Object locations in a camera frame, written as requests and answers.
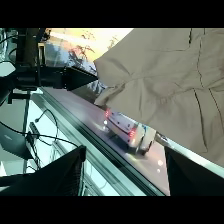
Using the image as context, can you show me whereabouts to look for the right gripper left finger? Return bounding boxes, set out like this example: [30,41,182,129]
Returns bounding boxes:
[0,144,88,197]

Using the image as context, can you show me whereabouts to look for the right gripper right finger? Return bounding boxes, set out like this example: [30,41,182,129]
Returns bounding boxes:
[164,145,224,197]

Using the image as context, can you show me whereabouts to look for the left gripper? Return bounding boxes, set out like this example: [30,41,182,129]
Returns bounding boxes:
[13,63,100,92]

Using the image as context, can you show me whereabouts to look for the beige trousers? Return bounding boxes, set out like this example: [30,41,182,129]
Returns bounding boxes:
[93,27,224,167]

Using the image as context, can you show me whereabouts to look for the black cable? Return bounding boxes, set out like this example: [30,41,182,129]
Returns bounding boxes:
[0,108,80,171]

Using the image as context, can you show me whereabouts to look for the silver frame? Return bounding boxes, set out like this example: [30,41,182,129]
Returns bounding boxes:
[23,87,161,197]

